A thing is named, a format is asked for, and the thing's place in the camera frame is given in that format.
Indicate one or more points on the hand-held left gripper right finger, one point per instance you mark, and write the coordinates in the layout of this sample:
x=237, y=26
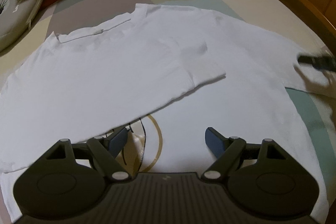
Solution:
x=214, y=142

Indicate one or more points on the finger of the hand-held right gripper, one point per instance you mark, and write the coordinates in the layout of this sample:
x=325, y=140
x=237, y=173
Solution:
x=320, y=62

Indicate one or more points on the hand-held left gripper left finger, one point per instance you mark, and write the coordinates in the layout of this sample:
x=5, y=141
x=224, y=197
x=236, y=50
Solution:
x=118, y=141

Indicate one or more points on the grey round cushion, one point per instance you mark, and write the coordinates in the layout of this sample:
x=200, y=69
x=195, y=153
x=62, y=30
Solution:
x=15, y=16

